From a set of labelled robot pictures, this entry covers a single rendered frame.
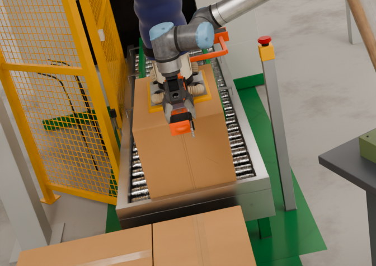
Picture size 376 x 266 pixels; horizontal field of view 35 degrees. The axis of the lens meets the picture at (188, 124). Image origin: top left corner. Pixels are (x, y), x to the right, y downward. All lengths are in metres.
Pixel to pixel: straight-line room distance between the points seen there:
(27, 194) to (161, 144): 1.16
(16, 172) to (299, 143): 1.87
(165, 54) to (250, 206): 0.94
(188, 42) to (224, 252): 0.85
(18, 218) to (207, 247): 1.49
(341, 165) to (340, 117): 1.98
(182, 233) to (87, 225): 1.33
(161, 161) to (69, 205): 1.53
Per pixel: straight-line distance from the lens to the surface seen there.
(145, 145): 2.60
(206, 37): 2.07
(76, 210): 3.98
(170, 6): 2.61
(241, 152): 3.06
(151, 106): 2.70
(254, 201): 2.74
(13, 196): 3.55
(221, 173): 2.69
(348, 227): 3.35
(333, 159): 2.49
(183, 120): 2.20
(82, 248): 2.67
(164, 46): 2.11
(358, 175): 2.38
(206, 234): 2.53
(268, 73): 3.08
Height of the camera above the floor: 2.05
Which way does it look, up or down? 26 degrees down
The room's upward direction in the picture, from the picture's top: 13 degrees counter-clockwise
